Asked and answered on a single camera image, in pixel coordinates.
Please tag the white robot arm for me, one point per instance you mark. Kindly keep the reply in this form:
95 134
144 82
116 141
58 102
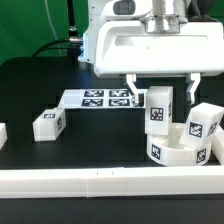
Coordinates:
90 36

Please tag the white round stool seat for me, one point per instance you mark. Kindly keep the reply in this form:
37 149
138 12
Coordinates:
167 150

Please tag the white U-shaped fence frame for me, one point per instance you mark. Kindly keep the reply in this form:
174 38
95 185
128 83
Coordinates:
103 182

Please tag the white marker tag sheet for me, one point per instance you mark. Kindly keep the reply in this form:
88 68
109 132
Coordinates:
96 99

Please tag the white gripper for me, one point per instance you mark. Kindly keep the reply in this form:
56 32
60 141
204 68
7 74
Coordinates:
155 38

